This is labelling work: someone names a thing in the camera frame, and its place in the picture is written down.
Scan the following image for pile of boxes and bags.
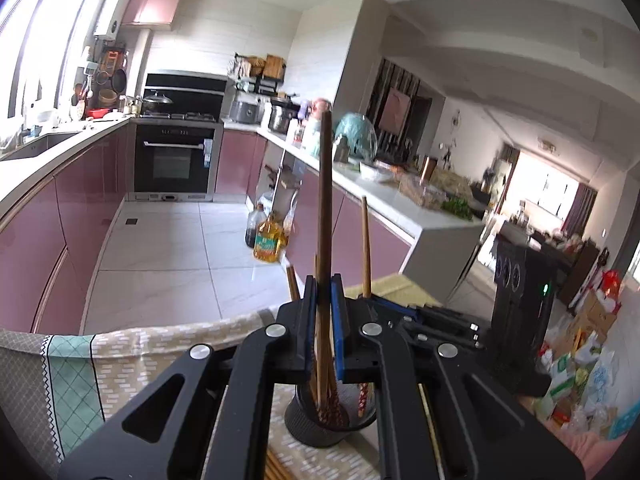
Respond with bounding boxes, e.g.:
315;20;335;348
520;270;640;441

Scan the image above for pink base cabinets under window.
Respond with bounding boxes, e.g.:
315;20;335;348
0;122;136;336

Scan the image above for green vegetables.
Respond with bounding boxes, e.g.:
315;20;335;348
442;197;473;221

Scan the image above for black range hood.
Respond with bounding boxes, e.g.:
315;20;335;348
144;71;228;111

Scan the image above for patterned tablecloth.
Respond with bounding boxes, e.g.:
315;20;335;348
0;310;381;480

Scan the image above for pink base cabinets with island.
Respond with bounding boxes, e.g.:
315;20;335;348
216;130;416;296

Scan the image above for built-in black oven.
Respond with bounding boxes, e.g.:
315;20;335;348
129;124;223;201

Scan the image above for clear food container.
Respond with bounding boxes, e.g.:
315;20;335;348
399;180;446;208

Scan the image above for black mesh holder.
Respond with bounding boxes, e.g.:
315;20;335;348
285;382;378;448

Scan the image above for dark slatted partition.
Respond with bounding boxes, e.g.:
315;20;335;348
367;57;433;161

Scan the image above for dark living room cabinet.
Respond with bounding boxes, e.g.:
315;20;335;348
492;220;601;306

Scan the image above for white water heater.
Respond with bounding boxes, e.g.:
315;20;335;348
94;0;133;40

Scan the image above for kitchen sink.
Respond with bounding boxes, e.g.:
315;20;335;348
0;130;81;161

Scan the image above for black storage rack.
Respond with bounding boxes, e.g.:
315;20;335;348
229;54;288;97

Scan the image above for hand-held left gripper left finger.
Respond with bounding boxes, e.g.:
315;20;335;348
57;275;318;480

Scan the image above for pale green jug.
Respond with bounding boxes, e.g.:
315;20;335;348
302;117;321;156

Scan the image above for pink wall cabinet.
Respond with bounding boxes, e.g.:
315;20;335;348
121;0;190;27

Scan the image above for silver rice cooker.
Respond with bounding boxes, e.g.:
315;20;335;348
229;100;262;126

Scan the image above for framed wall picture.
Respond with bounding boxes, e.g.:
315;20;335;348
378;87;412;133

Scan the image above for yellow cloth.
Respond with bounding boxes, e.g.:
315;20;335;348
345;275;441;306

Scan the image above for gas stove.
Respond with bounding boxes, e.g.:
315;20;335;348
137;112;223;123

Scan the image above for red-patterned wooden chopstick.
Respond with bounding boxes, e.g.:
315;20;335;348
356;197;373;418
314;110;335;411

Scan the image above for kitchen window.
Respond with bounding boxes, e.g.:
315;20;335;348
0;0;116;121

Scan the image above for wooden cutting board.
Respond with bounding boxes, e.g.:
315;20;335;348
263;54;287;80

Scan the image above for dark liquid bottle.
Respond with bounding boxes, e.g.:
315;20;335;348
245;204;268;248

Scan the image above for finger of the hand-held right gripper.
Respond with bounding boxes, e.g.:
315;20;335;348
372;296;493;333
400;317;493;356

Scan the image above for yellow cooking oil bottle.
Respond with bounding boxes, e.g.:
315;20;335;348
252;212;287;263

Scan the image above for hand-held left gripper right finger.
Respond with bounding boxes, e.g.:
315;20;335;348
330;275;585;480

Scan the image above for steel stock pot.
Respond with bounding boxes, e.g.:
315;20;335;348
267;102;296;135

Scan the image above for wok with lid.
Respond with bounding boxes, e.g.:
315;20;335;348
141;91;174;115

